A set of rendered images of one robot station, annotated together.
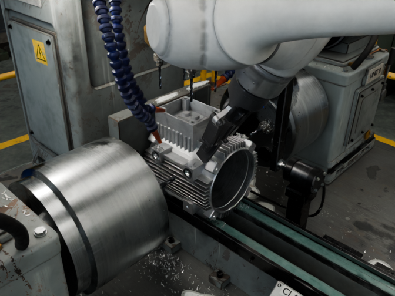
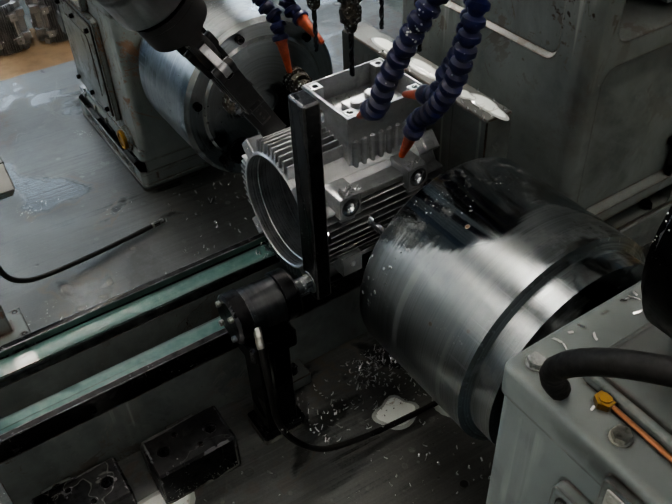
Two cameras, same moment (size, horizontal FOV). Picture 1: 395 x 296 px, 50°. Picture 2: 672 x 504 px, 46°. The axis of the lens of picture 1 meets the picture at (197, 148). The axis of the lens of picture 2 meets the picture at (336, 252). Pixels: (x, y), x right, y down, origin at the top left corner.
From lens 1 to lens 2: 1.34 m
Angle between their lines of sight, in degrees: 81
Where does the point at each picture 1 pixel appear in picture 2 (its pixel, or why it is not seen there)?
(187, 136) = not seen: hidden behind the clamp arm
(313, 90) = (469, 295)
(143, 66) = (505, 18)
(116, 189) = not seen: hidden behind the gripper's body
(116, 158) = (216, 18)
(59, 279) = (113, 44)
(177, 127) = (334, 88)
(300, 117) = (383, 278)
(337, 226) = not seen: outside the picture
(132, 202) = (171, 58)
